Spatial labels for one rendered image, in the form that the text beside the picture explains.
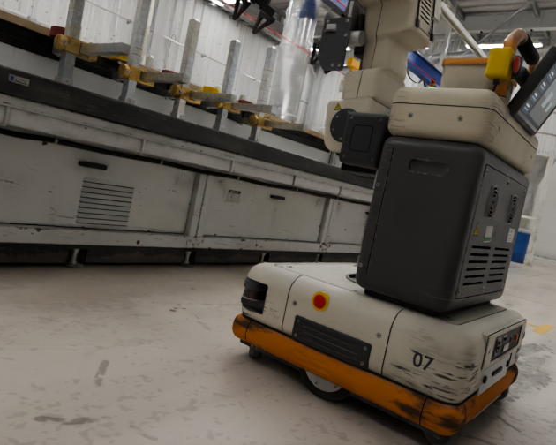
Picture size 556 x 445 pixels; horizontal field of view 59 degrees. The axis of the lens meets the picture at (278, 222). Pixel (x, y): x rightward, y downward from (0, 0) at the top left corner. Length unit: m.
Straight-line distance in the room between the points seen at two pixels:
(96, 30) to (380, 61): 8.99
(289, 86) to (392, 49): 6.06
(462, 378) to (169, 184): 1.71
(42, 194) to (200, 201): 0.80
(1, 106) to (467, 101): 1.37
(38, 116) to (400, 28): 1.19
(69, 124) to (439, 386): 1.44
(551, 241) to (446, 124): 10.93
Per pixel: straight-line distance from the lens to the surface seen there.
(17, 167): 2.08
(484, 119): 1.19
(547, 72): 1.34
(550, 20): 11.82
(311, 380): 1.33
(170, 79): 1.86
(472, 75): 1.40
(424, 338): 1.16
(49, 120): 1.86
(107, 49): 1.74
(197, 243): 2.60
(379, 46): 1.59
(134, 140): 2.03
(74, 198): 2.19
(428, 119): 1.22
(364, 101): 1.50
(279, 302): 1.34
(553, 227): 12.09
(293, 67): 7.65
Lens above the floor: 0.51
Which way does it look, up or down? 4 degrees down
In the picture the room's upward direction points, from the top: 11 degrees clockwise
